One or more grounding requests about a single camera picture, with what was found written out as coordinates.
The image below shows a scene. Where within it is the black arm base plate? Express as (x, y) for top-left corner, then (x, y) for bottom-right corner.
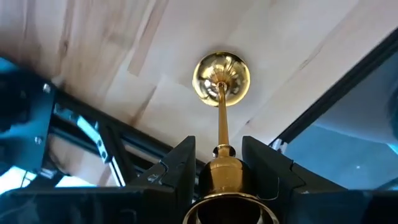
(0, 55), (57, 175)

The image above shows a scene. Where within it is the gold candlestick holder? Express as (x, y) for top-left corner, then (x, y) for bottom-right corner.
(182, 50), (280, 224)

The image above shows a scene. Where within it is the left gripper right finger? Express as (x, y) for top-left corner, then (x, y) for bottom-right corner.
(242, 136), (398, 224)

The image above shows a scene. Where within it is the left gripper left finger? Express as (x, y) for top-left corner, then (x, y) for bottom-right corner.
(0, 136), (197, 224)

